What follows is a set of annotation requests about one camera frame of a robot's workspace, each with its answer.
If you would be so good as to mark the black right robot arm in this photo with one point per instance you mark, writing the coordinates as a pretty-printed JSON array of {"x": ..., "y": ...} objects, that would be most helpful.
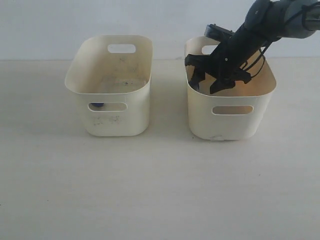
[{"x": 269, "y": 21}]

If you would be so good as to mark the cream plastic bin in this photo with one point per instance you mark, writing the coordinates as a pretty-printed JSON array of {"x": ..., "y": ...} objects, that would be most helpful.
[
  {"x": 115, "y": 70},
  {"x": 232, "y": 114}
]

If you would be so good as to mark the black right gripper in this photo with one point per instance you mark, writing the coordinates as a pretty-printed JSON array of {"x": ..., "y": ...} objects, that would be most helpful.
[{"x": 223, "y": 63}]

